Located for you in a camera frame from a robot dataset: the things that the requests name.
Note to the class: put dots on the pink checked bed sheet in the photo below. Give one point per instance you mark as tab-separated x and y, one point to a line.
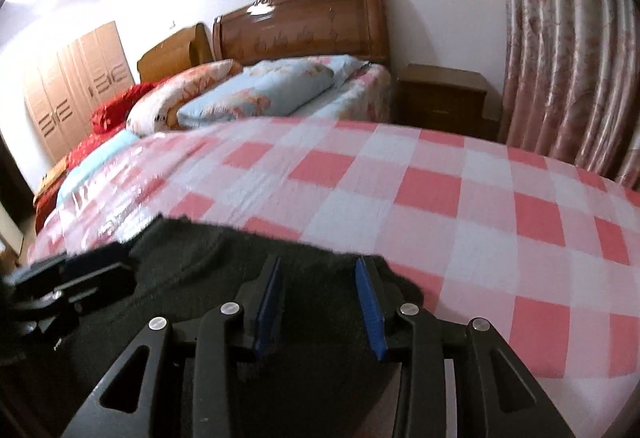
435	198

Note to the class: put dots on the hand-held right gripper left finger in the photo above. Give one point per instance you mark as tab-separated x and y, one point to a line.
267	303

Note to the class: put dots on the pink floral curtain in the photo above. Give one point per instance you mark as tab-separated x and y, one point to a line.
565	53

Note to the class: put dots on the large carved wooden headboard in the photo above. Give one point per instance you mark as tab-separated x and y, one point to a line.
300	23

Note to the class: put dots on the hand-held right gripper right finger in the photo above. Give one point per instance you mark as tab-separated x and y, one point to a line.
370	313

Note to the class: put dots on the blue floral pillow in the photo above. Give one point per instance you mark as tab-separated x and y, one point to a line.
265	91

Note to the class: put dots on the small wooden headboard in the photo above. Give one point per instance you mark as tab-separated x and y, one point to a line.
172	51

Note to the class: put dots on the orange floral pillow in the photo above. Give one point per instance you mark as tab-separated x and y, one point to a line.
175	93

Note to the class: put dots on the blue pink floral quilt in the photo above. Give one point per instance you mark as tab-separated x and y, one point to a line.
357	78

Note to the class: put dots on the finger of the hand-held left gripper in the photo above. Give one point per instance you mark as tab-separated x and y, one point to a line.
100	288
97	258

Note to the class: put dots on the wooden nightstand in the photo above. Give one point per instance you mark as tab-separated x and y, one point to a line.
440	98

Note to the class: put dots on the dark green knitted sweater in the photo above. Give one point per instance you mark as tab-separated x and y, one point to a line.
200	263

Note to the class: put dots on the light brown wardrobe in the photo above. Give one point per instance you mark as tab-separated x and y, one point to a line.
70	88

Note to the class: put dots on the red blanket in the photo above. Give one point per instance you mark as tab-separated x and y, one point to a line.
112	111

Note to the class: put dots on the light blue cloth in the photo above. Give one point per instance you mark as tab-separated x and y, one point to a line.
95	163

